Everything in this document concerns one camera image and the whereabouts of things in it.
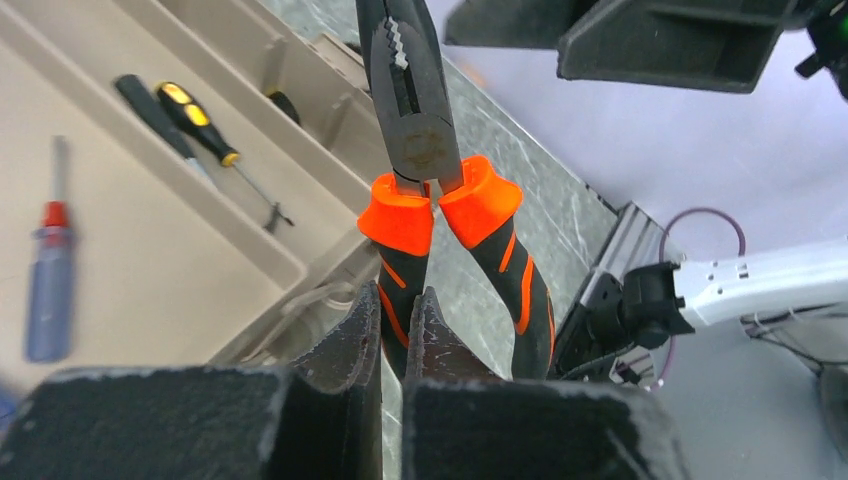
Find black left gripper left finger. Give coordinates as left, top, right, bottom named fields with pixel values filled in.
left=1, top=283, right=382, bottom=479

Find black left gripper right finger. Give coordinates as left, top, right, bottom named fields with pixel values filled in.
left=401, top=288, right=689, bottom=479

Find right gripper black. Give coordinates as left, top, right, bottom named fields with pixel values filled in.
left=557, top=0, right=847, bottom=100

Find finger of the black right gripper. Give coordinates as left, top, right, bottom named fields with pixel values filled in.
left=444, top=0, right=596, bottom=48

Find orange black needle nose pliers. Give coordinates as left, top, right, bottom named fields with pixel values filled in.
left=356, top=0, right=555, bottom=379

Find large black yellow screwdriver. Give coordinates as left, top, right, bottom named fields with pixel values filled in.
left=155, top=81, right=294, bottom=233
left=266, top=90, right=301, bottom=126

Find beige plastic toolbox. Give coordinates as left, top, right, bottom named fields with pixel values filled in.
left=1, top=1, right=387, bottom=394

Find blue handled screwdriver red collar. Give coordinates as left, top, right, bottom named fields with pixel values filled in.
left=25, top=135, right=75, bottom=363

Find small black yellow screwdriver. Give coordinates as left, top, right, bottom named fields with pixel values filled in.
left=113, top=74, right=217, bottom=187

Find small blue precision screwdriver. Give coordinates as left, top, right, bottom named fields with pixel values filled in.
left=0, top=387, right=17, bottom=429

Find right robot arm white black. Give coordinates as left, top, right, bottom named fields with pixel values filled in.
left=444, top=1, right=847, bottom=353

